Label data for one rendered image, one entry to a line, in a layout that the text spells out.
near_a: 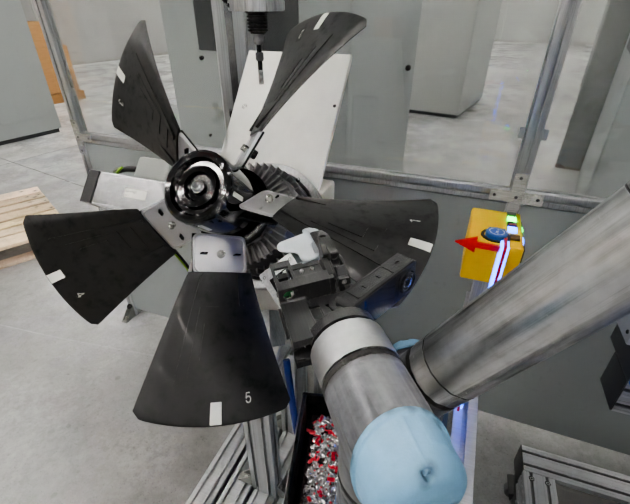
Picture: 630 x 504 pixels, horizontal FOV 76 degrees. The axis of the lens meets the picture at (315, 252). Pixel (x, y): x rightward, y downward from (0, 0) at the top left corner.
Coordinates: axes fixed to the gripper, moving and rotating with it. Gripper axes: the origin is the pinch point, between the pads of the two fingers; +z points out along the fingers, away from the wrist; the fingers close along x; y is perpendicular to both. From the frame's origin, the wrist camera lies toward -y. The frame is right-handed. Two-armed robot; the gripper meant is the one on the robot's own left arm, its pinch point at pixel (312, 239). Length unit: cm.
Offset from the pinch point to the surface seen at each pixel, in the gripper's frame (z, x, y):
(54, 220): 24.3, -0.4, 39.3
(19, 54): 556, 0, 211
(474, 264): 8.8, 19.5, -33.7
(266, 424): 24, 71, 14
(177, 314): 3.3, 9.4, 21.1
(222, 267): 9.3, 7.0, 13.4
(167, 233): 19.1, 3.9, 21.5
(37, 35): 785, -12, 250
